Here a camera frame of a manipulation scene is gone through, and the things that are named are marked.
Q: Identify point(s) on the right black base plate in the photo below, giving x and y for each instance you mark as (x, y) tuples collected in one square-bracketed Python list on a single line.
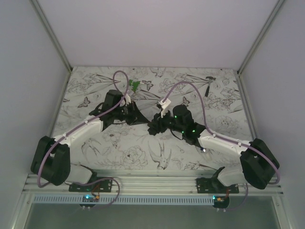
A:
[(214, 186)]

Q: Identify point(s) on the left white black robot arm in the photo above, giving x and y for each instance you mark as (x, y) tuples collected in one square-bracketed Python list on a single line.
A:
[(52, 159)]

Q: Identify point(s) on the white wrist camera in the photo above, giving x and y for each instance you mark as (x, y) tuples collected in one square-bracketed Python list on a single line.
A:
[(163, 105), (127, 99)]

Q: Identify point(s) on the slotted grey cable duct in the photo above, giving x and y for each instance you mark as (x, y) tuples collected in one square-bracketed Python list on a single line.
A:
[(128, 200)]

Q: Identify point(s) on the small black hammer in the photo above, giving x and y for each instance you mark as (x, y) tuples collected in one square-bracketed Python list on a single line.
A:
[(211, 79)]

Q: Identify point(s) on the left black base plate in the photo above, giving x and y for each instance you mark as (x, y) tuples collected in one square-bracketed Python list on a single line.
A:
[(98, 187)]

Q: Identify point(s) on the right controller board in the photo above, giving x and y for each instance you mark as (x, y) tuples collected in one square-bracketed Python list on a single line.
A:
[(221, 202)]

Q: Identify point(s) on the floral patterned table mat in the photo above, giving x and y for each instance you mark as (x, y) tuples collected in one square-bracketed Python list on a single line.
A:
[(125, 147)]

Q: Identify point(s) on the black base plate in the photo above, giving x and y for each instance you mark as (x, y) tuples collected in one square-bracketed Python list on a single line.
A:
[(98, 187), (214, 186)]

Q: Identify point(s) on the white blue capped part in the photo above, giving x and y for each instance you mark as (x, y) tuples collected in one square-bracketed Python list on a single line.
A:
[(202, 150)]

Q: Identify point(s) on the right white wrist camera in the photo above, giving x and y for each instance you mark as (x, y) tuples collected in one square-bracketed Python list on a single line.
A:
[(163, 105)]

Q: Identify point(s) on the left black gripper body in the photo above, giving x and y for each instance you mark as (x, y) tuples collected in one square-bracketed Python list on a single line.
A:
[(126, 113)]

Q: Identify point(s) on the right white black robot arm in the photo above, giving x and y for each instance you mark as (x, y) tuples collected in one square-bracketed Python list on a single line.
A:
[(257, 163)]

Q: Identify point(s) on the left controller board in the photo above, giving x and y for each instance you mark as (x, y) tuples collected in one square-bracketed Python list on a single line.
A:
[(89, 201)]

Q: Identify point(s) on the black fuse box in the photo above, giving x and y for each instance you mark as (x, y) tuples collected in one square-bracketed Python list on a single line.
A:
[(153, 129)]

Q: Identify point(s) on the aluminium rail frame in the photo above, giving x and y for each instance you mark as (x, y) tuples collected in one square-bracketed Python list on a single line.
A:
[(145, 182)]

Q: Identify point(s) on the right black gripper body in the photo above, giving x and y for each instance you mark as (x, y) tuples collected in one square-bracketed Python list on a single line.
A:
[(167, 122)]

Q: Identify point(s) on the controller board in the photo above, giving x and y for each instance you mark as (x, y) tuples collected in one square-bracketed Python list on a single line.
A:
[(221, 202), (89, 201)]

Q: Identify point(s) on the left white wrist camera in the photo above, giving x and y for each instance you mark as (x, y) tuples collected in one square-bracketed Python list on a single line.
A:
[(127, 99)]

